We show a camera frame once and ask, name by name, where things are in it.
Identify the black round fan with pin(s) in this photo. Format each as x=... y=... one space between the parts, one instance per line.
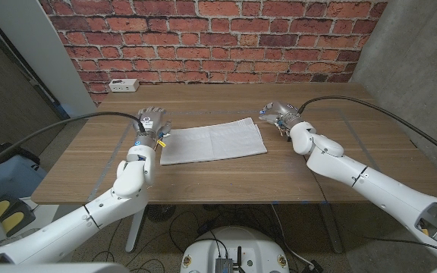
x=158 y=213

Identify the red brick printed backdrop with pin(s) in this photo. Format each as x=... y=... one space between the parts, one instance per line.
x=218 y=38

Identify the white power strip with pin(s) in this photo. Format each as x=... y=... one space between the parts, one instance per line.
x=123 y=85

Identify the white handkerchief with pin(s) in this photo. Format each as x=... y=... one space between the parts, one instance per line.
x=211 y=144

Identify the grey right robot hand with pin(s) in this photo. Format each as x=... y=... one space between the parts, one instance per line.
x=283 y=112

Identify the blue storage bin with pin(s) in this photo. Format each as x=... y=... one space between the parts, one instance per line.
x=6 y=180

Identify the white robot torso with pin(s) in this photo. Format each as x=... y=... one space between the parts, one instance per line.
x=256 y=246

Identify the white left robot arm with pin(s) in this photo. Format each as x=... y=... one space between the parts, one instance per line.
x=89 y=223

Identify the grey table leg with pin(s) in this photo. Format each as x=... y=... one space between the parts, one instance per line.
x=330 y=227

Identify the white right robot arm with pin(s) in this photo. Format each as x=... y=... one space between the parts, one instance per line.
x=374 y=186

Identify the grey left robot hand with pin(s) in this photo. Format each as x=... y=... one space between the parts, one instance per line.
x=152 y=121

